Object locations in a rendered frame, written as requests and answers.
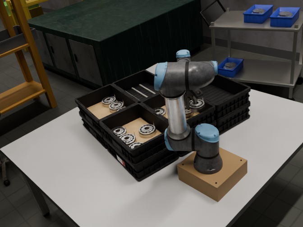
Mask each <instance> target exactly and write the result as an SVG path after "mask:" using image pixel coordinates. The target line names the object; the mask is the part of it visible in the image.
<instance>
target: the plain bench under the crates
mask: <svg viewBox="0 0 303 227"><path fill-rule="evenodd" d="M249 95H250V96H249V101H250V102H251V105H250V107H249V108H248V109H250V111H249V112H248V114H249V115H250V117H249V118H247V119H245V120H243V121H242V122H240V123H238V124H237V125H235V126H233V127H232V128H230V129H228V130H226V131H225V132H223V133H221V134H219V137H220V140H219V147H220V148H222V149H225V150H227V151H229V152H231V153H233V154H235V155H237V156H239V157H242V158H244V159H246V160H248V173H247V174H246V175H245V176H244V177H243V178H242V179H241V180H240V181H239V182H238V183H237V184H236V185H235V186H234V187H233V188H232V189H231V190H230V191H229V192H228V193H227V194H226V195H225V196H224V197H223V198H222V199H221V200H220V201H219V202H217V201H215V200H213V199H212V198H210V197H208V196H206V195H205V194H203V193H201V192H199V191H198V190H196V189H194V188H192V187H191V186H189V185H187V184H186V183H184V182H182V181H180V180H179V176H178V170H177V165H178V164H179V163H180V162H182V161H183V160H184V159H186V158H187V157H188V156H189V155H191V154H192V153H193V152H194V151H190V152H188V153H187V154H185V155H183V156H179V158H178V159H176V160H175V161H173V162H171V163H169V164H168V165H166V166H164V167H162V168H161V169H159V170H157V171H155V172H154V173H152V174H150V175H149V176H147V177H145V178H144V179H142V180H140V181H138V180H136V179H135V177H134V176H133V175H132V174H131V173H130V172H129V171H128V170H127V169H126V168H125V167H124V166H123V165H122V164H121V163H120V162H119V161H118V160H117V159H116V158H115V157H114V156H113V155H112V154H111V153H110V152H109V151H108V150H107V149H108V148H105V147H104V146H103V145H102V144H101V143H100V142H99V141H98V140H97V139H96V138H95V137H94V136H93V135H92V134H91V133H90V132H89V131H88V130H87V129H86V128H85V127H84V126H83V124H84V123H83V121H82V118H81V117H80V115H79V111H80V110H79V108H78V107H76V108H74V109H73V110H71V111H69V112H67V113H65V114H63V115H61V116H59V117H58V118H56V119H54V120H52V121H50V122H48V123H47V124H45V125H43V126H41V127H39V128H38V129H36V130H34V131H32V132H30V133H28V134H26V135H24V136H23V137H21V138H19V139H17V140H15V141H13V142H12V143H10V144H8V145H6V146H4V147H2V148H1V149H0V151H1V153H2V154H3V155H4V156H5V157H6V158H7V159H8V160H9V161H10V162H11V163H12V164H13V165H14V166H15V167H16V168H17V169H18V170H19V171H20V172H21V174H22V176H23V178H24V180H25V182H26V184H27V186H28V188H29V190H30V192H31V194H32V196H33V198H34V200H35V202H36V204H37V206H38V208H39V211H40V212H41V213H42V215H43V216H44V217H46V216H48V215H49V214H50V210H49V208H48V206H47V204H46V201H45V199H44V197H43V195H42V193H43V194H44V195H45V196H46V197H47V198H48V199H49V200H50V201H51V202H52V203H53V204H54V205H55V206H56V207H57V208H58V209H59V210H60V211H61V212H62V213H63V214H64V215H65V216H66V217H67V218H68V219H69V220H70V221H71V222H72V223H74V224H75V225H76V226H77V227H231V226H232V225H233V224H234V222H235V221H236V220H237V219H238V218H239V217H240V216H241V215H242V214H243V212H244V211H245V210H246V209H247V208H248V207H249V206H250V205H251V203H252V202H253V201H254V200H255V199H256V198H257V197H258V196H259V195H260V194H261V193H262V192H263V191H264V189H265V188H266V187H267V186H268V185H269V184H270V183H271V182H272V180H273V179H274V178H275V177H276V176H277V175H278V174H279V173H280V172H281V170H282V169H283V168H284V167H285V166H286V165H287V164H288V163H289V162H290V160H291V159H292V158H293V157H294V156H295V155H296V154H297V153H298V152H299V151H300V150H301V149H302V147H303V103H299V102H296V101H292V100H289V99H285V98H281V97H278V96H275V95H270V94H267V93H264V92H260V91H256V90H253V89H251V91H250V92H249Z"/></svg>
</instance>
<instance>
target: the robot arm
mask: <svg viewBox="0 0 303 227"><path fill-rule="evenodd" d="M190 57H191V56H190V52H189V51H188V50H179V51H178V52H177V53H176V58H177V62H165V63H158V64H157V65H156V69H155V76H154V89H155V90H156V91H160V94H161V96H163V97H164V99H165V106H166V111H167V117H168V122H169V126H168V128H167V129H166V130H165V145H166V147H167V149H168V150H172V151H196V155H195V158H194V160H193V165H194V168H195V169H196V170H197V171H198V172H200V173H202V174H214V173H217V172H219V171H220V170H221V169H222V167H223V161H222V158H221V156H220V153H219V140H220V137H219V131H218V129H217V128H216V127H214V126H213V125H211V124H207V123H202V124H200V125H197V126H196V127H195V128H190V126H189V125H188V124H187V122H186V114H185V107H186V108H187V110H189V109H190V107H189V106H190V104H189V102H190V99H189V98H188V97H190V98H191V99H192V100H193V103H194V104H196V103H197V99H198V98H200V97H202V96H203V92H202V91H201V90H200V88H202V87H205V86H207V85H209V84H210V83H211V82H212V81H213V80H214V78H215V75H217V74H218V63H217V62H216V61H199V62H191V58H190Z"/></svg>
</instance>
